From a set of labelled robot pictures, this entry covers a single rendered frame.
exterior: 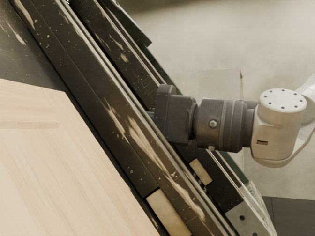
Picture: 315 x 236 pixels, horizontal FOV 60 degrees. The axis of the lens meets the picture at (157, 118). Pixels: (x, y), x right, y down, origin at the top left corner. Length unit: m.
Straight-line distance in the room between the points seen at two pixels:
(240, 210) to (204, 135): 0.43
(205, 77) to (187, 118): 3.59
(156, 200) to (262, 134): 0.19
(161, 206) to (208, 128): 0.14
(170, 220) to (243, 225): 0.45
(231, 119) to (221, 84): 3.55
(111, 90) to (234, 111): 0.19
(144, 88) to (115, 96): 0.43
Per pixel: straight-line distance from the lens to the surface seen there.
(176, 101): 0.46
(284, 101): 0.44
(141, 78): 0.87
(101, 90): 0.44
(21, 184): 0.25
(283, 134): 0.45
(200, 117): 0.44
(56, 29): 0.51
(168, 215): 0.42
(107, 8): 1.22
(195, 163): 0.82
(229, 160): 1.73
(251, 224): 0.85
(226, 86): 3.97
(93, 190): 0.31
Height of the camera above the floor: 1.23
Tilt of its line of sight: 2 degrees up
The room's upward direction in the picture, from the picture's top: straight up
